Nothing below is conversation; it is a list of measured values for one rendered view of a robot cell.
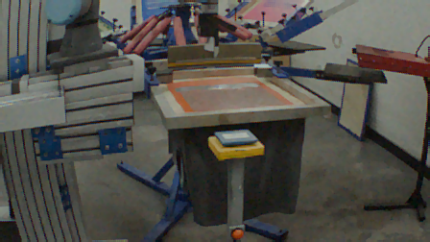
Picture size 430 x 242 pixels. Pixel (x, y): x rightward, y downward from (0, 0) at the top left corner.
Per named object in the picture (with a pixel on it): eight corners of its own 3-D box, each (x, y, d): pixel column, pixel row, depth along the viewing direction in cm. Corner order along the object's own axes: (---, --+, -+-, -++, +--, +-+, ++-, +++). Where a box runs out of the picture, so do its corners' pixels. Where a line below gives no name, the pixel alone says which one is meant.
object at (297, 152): (298, 213, 189) (307, 110, 177) (189, 230, 179) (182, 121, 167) (296, 210, 192) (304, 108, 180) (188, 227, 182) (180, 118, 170)
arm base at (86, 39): (59, 59, 118) (60, 26, 116) (59, 54, 132) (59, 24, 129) (105, 49, 124) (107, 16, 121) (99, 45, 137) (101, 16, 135)
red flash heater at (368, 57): (422, 69, 271) (422, 54, 267) (434, 81, 228) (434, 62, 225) (356, 59, 288) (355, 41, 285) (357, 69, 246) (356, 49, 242)
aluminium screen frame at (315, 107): (330, 115, 170) (331, 105, 169) (166, 130, 158) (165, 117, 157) (265, 74, 244) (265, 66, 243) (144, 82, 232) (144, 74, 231)
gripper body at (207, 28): (197, 36, 214) (197, 12, 211) (216, 36, 216) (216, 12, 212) (200, 38, 207) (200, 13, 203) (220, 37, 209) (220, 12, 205)
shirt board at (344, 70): (382, 82, 283) (382, 70, 280) (387, 94, 245) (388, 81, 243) (194, 64, 321) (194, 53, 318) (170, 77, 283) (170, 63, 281)
